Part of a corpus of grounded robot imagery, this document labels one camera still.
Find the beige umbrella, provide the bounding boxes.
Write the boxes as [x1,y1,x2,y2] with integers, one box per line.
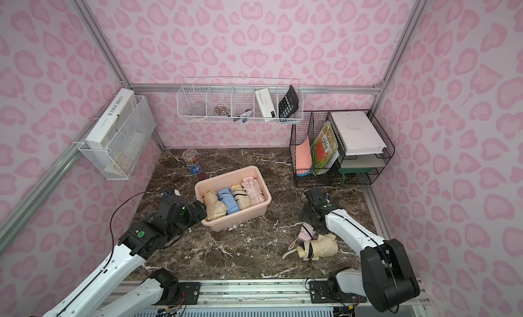
[204,191,227,222]

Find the pink plastic storage box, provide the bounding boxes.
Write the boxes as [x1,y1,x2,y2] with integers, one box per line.
[195,166,272,232]

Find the pale pink umbrella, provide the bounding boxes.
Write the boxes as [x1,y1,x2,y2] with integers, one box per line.
[242,177,266,205]

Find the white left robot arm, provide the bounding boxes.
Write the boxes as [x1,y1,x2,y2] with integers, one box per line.
[46,190,207,316]

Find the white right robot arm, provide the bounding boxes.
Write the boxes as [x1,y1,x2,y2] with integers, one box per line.
[300,188,420,312]

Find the white long box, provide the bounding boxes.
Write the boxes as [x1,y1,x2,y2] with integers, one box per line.
[85,89,138,150]

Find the white small box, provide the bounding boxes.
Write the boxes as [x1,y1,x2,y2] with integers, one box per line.
[254,88,276,122]

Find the pink folder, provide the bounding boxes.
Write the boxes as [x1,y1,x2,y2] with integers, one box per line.
[295,138,312,177]

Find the green red book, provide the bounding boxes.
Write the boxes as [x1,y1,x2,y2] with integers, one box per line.
[311,121,339,176]

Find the colored pencil tube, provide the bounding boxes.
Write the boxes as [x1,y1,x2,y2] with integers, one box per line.
[182,149,207,181]

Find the white mesh side basket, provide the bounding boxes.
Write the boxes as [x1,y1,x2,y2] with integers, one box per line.
[79,96,156,181]

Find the white paper stack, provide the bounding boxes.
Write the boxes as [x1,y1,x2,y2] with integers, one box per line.
[330,111,387,156]

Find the black calculator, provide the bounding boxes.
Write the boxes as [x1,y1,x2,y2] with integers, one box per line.
[278,85,299,119]

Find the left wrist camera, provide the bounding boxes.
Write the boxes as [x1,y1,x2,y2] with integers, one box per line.
[163,188,181,199]

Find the black wire desk organizer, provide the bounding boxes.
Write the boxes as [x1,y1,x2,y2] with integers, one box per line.
[290,110,396,187]

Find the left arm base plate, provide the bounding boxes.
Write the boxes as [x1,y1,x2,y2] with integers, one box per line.
[154,282,202,307]

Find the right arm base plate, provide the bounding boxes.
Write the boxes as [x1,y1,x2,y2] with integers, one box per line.
[305,278,368,305]

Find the white wire wall basket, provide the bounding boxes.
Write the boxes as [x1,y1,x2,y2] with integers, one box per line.
[177,77,305,124]

